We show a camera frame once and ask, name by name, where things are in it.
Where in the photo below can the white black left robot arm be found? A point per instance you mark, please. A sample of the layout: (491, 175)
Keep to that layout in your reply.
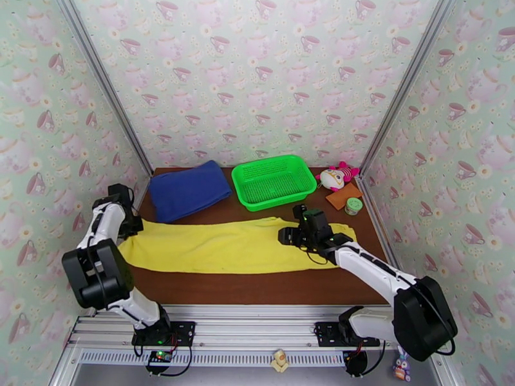
(96, 272)

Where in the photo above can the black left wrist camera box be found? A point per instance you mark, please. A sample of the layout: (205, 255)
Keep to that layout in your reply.
(120, 194)

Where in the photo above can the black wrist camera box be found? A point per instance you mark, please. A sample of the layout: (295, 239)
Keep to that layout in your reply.
(289, 236)
(120, 194)

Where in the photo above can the aluminium base frame rails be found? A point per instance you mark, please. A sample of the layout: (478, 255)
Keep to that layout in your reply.
(249, 328)

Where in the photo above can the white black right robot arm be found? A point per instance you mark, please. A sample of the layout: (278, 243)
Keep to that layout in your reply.
(422, 316)

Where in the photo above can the small circuit board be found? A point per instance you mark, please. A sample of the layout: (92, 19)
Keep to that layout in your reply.
(159, 358)

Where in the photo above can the aluminium frame post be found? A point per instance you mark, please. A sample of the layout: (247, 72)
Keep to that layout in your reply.
(410, 79)
(104, 79)

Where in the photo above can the beige small figurine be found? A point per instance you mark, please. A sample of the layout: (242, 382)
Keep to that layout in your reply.
(279, 360)

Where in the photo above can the purple bunny figurine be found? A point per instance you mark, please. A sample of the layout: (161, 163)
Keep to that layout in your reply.
(401, 366)

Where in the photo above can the pink white plush toy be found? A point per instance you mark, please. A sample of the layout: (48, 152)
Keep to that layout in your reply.
(334, 178)

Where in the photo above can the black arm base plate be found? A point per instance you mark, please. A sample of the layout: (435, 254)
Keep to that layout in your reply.
(326, 334)
(185, 330)

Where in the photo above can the aluminium table side rail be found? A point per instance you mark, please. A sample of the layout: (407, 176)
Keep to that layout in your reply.
(374, 220)
(141, 196)

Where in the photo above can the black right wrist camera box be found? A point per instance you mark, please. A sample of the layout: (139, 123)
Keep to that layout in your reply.
(289, 236)

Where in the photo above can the aluminium frame leg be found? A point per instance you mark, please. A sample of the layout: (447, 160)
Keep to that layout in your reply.
(444, 373)
(64, 366)

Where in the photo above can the small green jar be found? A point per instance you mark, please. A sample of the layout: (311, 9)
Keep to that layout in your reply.
(353, 206)

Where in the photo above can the blue folded towel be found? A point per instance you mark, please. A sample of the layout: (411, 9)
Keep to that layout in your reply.
(189, 192)

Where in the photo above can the brown square coaster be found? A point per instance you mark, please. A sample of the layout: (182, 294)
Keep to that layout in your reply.
(342, 196)

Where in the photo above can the green plastic basket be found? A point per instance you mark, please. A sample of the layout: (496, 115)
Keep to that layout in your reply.
(273, 184)

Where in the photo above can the yellow towel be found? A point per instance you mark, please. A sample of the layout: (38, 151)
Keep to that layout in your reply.
(225, 248)

